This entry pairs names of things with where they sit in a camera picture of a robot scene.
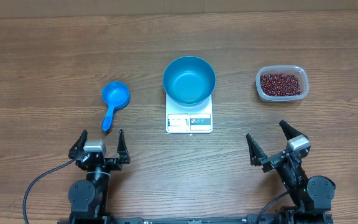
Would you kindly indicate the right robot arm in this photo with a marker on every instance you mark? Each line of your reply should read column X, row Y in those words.
column 311, row 197

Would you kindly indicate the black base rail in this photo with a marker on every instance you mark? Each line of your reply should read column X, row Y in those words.
column 191, row 220

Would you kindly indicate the white digital kitchen scale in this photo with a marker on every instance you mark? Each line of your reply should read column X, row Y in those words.
column 196, row 119

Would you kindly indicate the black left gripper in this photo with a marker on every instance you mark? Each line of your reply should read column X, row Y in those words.
column 115, row 165

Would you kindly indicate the blue plastic measuring scoop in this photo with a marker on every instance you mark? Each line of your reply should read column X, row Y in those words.
column 117, row 96

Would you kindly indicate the blue metal bowl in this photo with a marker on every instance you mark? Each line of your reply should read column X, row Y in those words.
column 189, row 80

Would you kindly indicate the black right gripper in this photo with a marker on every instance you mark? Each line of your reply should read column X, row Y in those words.
column 258, row 157

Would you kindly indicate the clear plastic food container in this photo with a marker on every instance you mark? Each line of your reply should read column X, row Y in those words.
column 285, row 69

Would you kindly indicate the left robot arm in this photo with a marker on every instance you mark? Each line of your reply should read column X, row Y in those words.
column 89, row 196

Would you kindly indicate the red adzuki beans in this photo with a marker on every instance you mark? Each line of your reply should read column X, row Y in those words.
column 279, row 84

